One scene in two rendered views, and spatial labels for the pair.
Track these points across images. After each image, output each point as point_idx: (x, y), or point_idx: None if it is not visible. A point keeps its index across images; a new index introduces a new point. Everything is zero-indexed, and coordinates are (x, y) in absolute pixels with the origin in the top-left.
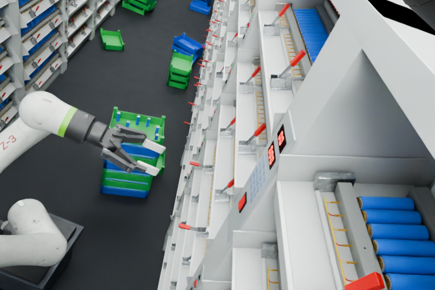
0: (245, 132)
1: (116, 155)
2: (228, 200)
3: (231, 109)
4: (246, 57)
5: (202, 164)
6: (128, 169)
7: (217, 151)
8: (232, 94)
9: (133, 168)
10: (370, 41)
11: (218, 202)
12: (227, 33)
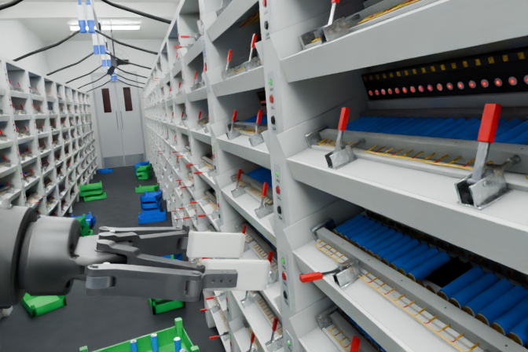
0: (427, 5)
1: (137, 265)
2: (507, 189)
3: (309, 151)
4: (289, 45)
5: (307, 317)
6: (188, 287)
7: (359, 177)
8: (295, 126)
9: (202, 283)
10: None
11: (493, 207)
12: (218, 137)
